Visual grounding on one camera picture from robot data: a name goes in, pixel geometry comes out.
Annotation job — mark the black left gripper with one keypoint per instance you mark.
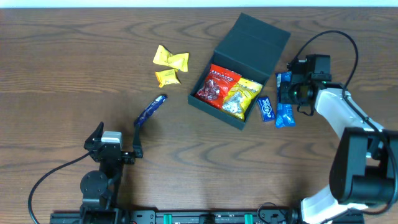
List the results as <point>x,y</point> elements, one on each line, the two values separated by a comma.
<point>123,155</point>

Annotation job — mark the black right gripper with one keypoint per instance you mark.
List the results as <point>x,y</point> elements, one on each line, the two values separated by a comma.
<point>285,92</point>

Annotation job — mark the blue wafer bar packet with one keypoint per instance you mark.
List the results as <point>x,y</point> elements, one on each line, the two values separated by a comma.
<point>285,115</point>

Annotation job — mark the yellow seed snack bag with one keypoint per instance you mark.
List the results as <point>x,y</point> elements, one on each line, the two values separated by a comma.
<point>240,97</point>

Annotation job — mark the red Hacks candy bag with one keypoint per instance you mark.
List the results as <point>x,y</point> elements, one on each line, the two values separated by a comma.
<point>217,84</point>

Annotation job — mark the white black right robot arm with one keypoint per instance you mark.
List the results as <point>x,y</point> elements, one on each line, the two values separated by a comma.
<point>364,171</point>

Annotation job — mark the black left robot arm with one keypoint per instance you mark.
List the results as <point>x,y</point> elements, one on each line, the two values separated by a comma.
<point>100,187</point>

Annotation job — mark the blue Eclipse gum pack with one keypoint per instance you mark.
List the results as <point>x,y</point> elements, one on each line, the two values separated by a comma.
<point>266,110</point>

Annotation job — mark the dark blue snack bar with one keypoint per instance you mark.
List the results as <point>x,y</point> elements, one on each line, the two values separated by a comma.
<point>150,109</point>

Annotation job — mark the dark green open box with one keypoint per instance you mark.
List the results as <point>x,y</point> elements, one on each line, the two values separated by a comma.
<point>251,48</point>

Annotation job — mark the small yellow candy wrapper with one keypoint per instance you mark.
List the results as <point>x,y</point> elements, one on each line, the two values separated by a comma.
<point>167,77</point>

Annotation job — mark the large yellow candy wrapper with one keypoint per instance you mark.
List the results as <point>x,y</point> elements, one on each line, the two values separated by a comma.
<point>166,58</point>

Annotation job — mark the black aluminium mounting rail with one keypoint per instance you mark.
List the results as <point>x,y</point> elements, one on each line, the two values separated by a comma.
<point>274,216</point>

